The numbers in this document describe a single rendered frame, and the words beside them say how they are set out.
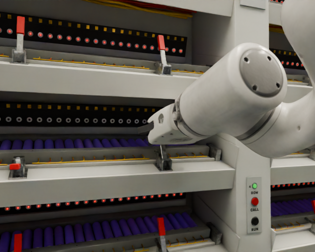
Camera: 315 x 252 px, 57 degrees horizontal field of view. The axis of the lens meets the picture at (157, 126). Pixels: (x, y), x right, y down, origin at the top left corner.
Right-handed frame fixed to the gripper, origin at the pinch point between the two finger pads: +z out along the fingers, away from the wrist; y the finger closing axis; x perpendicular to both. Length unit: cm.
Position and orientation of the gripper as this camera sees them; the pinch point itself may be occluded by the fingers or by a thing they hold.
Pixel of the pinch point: (160, 136)
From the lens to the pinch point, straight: 61.2
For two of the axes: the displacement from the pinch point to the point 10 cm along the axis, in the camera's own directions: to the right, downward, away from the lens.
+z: -3.5, 2.6, 9.0
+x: -0.9, -9.7, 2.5
